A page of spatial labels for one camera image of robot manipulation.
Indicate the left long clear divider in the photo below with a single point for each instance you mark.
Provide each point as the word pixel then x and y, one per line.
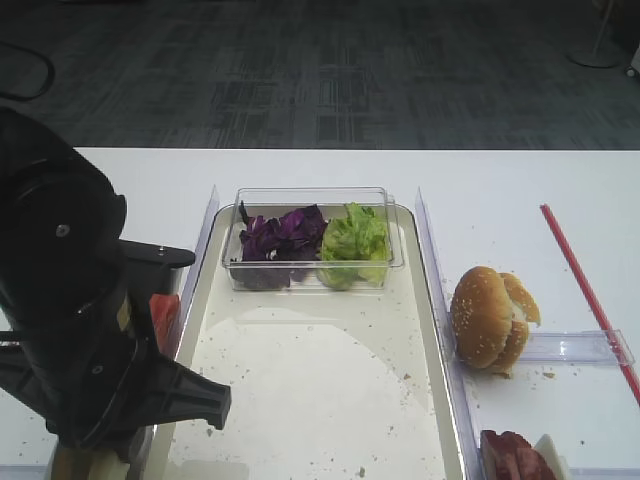
pixel 193 274

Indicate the green lettuce leaves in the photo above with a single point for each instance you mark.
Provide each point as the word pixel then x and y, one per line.
pixel 362 235

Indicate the dark red meat patties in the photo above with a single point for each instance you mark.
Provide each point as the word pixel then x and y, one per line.
pixel 509 456

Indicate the right clear cross rail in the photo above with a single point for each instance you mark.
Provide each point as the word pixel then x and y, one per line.
pixel 596 347

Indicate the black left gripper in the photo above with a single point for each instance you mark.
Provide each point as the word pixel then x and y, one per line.
pixel 88 361

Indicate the sesame bun top inner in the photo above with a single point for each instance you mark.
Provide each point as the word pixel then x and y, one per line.
pixel 524 311

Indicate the white metal tray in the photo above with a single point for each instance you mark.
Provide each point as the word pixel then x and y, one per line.
pixel 324 384

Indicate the right red strip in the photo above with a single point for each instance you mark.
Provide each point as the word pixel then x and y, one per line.
pixel 591 299

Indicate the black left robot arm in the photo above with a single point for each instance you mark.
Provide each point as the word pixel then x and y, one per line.
pixel 61 218

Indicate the sesame bun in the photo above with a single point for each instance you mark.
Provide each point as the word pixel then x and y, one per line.
pixel 524 311
pixel 481 316

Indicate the clear plastic container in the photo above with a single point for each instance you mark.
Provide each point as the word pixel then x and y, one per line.
pixel 276 202

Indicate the white pusher block right front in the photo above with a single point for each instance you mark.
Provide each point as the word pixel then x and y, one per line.
pixel 556 463

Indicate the purple cabbage leaves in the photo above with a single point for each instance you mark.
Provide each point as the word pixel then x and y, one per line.
pixel 295 236

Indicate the sesame bun top outer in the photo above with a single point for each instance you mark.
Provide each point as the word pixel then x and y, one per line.
pixel 481 316

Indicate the red tomato slices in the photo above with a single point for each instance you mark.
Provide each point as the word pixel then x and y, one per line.
pixel 164 311

